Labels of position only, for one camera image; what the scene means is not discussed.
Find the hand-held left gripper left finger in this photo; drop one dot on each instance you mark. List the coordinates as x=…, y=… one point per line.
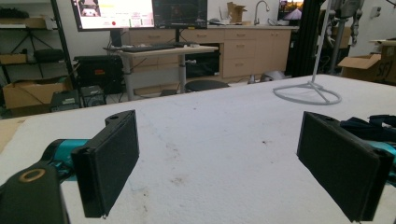
x=107, y=161

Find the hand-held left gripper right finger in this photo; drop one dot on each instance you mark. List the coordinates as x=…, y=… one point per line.
x=336, y=161

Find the dark cloth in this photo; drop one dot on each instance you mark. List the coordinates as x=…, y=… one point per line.
x=364, y=129

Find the black device with label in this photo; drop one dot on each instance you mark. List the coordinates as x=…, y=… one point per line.
x=65, y=101

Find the black equipment case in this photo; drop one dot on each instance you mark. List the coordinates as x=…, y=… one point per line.
x=99, y=73

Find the open cardboard box with writing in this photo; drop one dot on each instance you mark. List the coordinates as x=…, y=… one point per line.
x=364, y=67

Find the large cardboard box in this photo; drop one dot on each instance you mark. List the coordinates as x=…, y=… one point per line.
x=28, y=95

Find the white rounded appliance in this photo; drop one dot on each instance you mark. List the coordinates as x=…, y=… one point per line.
x=274, y=75

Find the black keyboard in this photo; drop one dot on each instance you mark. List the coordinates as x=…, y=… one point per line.
x=146, y=48

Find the black bag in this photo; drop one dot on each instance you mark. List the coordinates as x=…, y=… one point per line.
x=48, y=55

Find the black round stool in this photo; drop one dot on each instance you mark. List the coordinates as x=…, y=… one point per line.
x=205, y=85

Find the black curtain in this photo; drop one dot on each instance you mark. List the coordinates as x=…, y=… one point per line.
x=306, y=40

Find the grey metal robot stand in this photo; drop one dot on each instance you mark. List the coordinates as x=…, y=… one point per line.
x=341, y=31

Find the black metal shelf rack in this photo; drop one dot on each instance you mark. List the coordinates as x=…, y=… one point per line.
x=60, y=37

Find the light wooden standing desk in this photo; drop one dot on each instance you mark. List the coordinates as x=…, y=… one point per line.
x=186, y=50

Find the small cardboard box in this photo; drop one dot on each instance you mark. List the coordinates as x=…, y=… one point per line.
x=12, y=58

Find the beige cabinet counter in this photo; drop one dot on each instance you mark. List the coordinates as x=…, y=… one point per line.
x=249, y=49

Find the bright computer monitor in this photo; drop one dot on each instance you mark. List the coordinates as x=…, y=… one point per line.
x=124, y=12

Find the small colourful monitor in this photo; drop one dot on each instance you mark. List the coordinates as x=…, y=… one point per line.
x=291, y=11

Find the flat cardboard box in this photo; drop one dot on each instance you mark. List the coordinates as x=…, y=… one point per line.
x=21, y=22

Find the dark computer monitor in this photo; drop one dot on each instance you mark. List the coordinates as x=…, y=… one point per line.
x=180, y=12

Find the metal faucet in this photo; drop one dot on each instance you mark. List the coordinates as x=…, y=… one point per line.
x=257, y=12

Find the open cardboard box on counter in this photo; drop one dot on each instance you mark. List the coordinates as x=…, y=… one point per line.
x=236, y=12

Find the white wall outlet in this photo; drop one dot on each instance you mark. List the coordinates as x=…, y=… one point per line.
x=376, y=11

